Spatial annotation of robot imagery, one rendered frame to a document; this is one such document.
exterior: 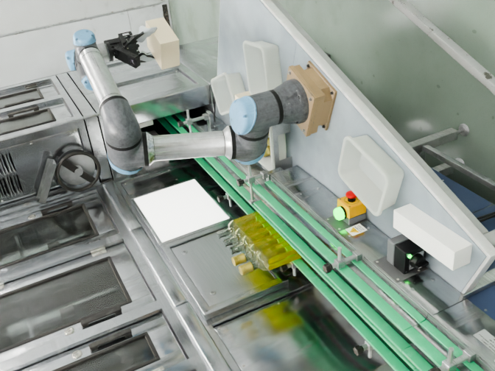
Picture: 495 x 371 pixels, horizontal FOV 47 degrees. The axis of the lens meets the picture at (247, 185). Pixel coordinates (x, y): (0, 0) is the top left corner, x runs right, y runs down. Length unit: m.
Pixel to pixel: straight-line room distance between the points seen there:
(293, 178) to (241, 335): 0.62
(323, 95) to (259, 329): 0.82
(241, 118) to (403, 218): 0.59
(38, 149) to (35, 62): 2.78
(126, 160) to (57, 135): 0.97
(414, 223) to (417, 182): 0.12
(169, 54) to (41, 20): 3.30
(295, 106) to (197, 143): 0.35
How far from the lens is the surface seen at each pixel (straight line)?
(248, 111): 1.82
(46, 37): 5.53
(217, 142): 1.92
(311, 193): 2.09
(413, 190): 1.71
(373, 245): 1.85
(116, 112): 1.83
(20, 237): 2.78
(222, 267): 2.23
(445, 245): 1.59
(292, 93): 1.88
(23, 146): 2.83
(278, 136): 2.24
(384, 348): 1.79
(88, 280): 2.40
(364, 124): 1.81
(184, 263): 2.28
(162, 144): 1.91
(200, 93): 2.95
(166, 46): 2.25
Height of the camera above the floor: 1.73
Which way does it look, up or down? 20 degrees down
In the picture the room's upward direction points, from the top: 109 degrees counter-clockwise
